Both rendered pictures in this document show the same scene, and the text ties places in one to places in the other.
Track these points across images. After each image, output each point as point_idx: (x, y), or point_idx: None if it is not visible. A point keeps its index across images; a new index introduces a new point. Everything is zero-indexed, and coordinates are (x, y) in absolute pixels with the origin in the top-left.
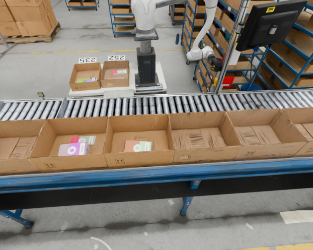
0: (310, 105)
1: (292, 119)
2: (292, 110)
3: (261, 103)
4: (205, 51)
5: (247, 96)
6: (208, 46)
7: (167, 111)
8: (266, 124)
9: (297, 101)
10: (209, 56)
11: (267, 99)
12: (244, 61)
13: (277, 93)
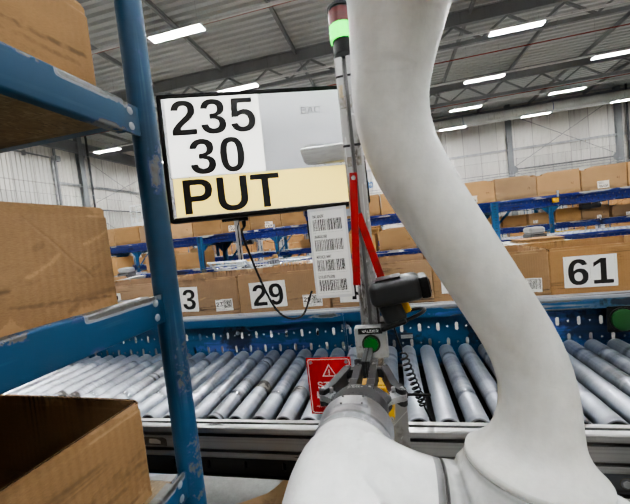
0: (131, 385)
1: (294, 298)
2: (303, 276)
3: (243, 399)
4: (392, 440)
5: (268, 405)
6: (330, 469)
7: (589, 372)
8: (339, 305)
9: (149, 387)
10: (381, 402)
11: (215, 399)
12: None
13: (150, 411)
